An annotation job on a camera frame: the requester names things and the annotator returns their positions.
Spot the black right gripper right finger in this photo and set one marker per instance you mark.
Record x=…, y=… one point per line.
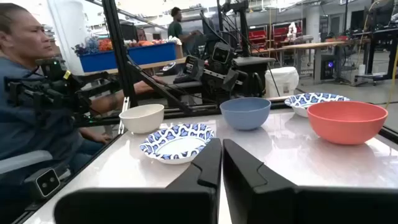
x=264, y=205

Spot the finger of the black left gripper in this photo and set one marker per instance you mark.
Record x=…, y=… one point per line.
x=230, y=81
x=195, y=68

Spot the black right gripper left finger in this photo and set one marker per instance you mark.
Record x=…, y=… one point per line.
x=186, y=205

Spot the blue plastic bowl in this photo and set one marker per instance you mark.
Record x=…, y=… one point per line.
x=245, y=116

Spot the white scalloped bottom bowl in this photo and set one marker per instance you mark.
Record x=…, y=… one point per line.
x=177, y=146

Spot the cream plastic bowl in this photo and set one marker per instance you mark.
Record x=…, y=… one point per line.
x=141, y=119

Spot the blue patterned paper bowl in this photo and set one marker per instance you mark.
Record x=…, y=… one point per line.
x=306, y=102

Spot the coral red plastic bowl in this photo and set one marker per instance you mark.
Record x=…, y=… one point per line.
x=346, y=126

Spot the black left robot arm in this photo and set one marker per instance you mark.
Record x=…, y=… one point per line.
x=214, y=97

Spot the person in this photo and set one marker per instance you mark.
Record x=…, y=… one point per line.
x=28, y=137
x=175, y=29

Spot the blue storage bin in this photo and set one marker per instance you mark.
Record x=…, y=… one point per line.
x=149, y=53

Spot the white bag bin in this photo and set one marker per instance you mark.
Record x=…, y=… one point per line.
x=281, y=81

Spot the black equipment stand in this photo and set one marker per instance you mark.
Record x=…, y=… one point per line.
x=244, y=31

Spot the red storage bin rack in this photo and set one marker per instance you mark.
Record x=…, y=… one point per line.
x=258, y=35

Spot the long wooden table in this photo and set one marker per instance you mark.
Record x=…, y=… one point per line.
x=311, y=45

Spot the black computer tower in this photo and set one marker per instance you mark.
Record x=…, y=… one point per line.
x=326, y=71

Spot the black desk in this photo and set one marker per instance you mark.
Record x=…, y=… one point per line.
x=382, y=32

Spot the grey chair armrest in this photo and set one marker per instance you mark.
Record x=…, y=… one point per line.
x=21, y=160

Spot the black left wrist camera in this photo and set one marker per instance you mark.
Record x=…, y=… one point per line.
x=221, y=54

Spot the black diagonal frame brace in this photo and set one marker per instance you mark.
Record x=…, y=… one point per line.
x=161, y=88

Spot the black aluminium frame post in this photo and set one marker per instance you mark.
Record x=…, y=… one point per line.
x=116, y=46

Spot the black table-level camera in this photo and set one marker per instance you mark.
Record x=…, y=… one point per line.
x=46, y=183

